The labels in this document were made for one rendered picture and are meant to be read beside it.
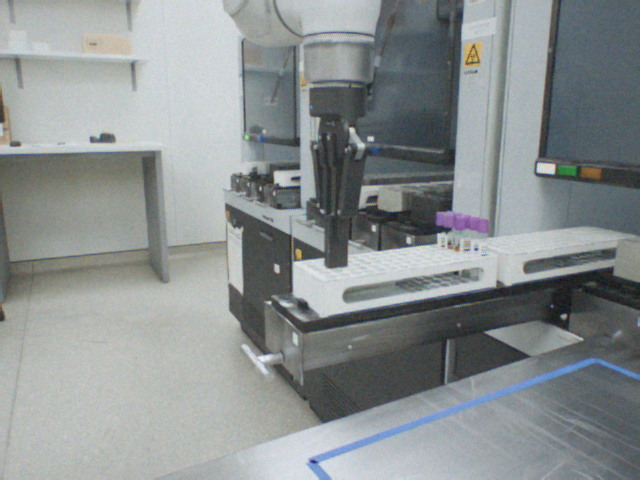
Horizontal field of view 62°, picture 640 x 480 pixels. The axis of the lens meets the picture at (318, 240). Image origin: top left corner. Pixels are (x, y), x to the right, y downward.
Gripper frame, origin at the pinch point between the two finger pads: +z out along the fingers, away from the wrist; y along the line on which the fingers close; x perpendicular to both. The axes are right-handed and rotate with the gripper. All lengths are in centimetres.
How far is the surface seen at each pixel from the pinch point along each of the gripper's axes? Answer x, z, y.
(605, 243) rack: -48.1, 3.9, -4.9
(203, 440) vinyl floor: -2, 90, 100
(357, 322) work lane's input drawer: -0.4, 9.8, -5.5
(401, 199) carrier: -45, 3, 50
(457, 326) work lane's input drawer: -16.2, 12.7, -6.6
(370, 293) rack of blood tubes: -7.4, 9.3, 2.8
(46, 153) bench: 40, 3, 288
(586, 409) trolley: -6.2, 8.3, -35.3
